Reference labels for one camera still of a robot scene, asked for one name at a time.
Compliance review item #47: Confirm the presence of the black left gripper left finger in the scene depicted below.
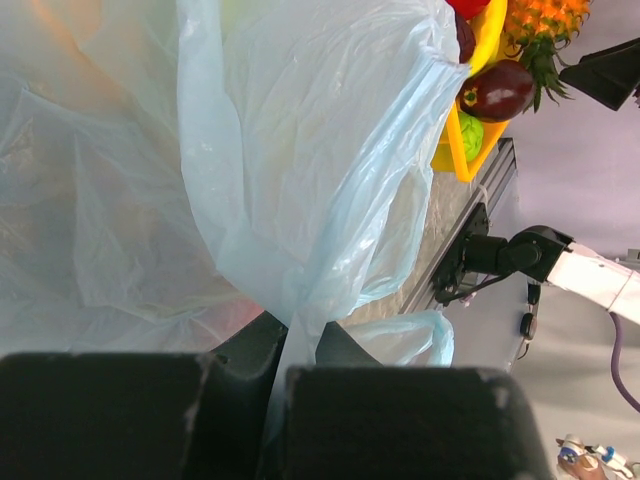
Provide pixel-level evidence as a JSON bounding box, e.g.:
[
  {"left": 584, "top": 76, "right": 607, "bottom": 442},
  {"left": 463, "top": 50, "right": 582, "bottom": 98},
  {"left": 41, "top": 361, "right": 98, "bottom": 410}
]
[{"left": 1, "top": 313, "right": 287, "bottom": 479}]

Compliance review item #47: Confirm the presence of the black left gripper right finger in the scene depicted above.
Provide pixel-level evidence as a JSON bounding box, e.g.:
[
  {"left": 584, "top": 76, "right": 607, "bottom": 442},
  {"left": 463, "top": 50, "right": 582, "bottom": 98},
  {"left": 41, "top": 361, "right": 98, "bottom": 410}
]
[{"left": 282, "top": 326, "right": 553, "bottom": 479}]

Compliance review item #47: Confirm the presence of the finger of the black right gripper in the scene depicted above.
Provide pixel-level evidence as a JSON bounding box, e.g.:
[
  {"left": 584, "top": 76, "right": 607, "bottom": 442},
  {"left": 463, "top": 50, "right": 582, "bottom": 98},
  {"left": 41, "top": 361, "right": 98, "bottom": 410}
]
[{"left": 559, "top": 38, "right": 639, "bottom": 111}]

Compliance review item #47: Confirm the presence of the fake orange pineapple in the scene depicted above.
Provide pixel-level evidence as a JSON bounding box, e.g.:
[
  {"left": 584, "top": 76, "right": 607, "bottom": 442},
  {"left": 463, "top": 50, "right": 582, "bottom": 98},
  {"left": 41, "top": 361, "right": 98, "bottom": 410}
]
[{"left": 504, "top": 0, "right": 591, "bottom": 113}]

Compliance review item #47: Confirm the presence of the light blue plastic bag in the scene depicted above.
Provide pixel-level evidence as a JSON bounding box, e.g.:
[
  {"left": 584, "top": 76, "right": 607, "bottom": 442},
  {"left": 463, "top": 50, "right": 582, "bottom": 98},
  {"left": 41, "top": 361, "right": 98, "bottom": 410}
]
[{"left": 0, "top": 0, "right": 474, "bottom": 371}]

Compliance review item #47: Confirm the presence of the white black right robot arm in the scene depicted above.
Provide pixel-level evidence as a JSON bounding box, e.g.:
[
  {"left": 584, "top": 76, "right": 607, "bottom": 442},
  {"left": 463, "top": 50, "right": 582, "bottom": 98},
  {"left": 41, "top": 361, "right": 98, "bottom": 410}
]
[{"left": 459, "top": 39, "right": 639, "bottom": 323}]

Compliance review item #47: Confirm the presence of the fake dark red fruit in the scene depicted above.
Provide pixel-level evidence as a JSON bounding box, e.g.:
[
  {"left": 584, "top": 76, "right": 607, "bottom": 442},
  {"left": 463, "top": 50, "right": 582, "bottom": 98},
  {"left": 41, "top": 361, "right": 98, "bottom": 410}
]
[{"left": 458, "top": 59, "right": 536, "bottom": 123}]

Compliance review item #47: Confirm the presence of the fake yellow banana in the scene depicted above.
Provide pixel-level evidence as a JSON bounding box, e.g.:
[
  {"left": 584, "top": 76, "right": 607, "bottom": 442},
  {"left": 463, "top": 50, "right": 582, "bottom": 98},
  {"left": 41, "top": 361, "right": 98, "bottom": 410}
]
[{"left": 469, "top": 0, "right": 508, "bottom": 76}]

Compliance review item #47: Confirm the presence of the fake dark purple plum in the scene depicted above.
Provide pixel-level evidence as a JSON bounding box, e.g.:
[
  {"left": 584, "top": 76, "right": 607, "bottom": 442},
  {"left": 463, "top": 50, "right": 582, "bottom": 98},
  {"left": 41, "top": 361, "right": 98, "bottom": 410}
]
[{"left": 455, "top": 13, "right": 476, "bottom": 64}]

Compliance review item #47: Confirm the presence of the fake red bell pepper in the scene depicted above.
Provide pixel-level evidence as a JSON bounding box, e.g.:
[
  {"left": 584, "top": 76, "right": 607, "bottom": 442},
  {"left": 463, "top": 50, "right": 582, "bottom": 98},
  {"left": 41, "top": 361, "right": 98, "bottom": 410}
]
[{"left": 446, "top": 0, "right": 490, "bottom": 20}]

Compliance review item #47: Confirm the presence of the yellow plastic tray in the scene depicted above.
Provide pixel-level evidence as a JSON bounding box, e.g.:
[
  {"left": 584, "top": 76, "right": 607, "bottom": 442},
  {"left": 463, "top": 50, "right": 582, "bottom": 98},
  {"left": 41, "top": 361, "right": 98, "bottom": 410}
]
[{"left": 431, "top": 104, "right": 509, "bottom": 183}]

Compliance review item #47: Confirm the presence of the aluminium right side rail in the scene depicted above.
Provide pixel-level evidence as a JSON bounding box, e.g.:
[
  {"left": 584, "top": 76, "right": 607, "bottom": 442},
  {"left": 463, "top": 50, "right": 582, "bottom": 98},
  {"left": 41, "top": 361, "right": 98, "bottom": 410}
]
[{"left": 397, "top": 138, "right": 517, "bottom": 314}]

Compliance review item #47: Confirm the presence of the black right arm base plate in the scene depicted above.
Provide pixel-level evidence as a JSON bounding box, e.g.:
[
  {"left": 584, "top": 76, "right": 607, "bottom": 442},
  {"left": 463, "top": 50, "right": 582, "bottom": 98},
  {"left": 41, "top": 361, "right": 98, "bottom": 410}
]
[{"left": 432, "top": 202, "right": 490, "bottom": 306}]

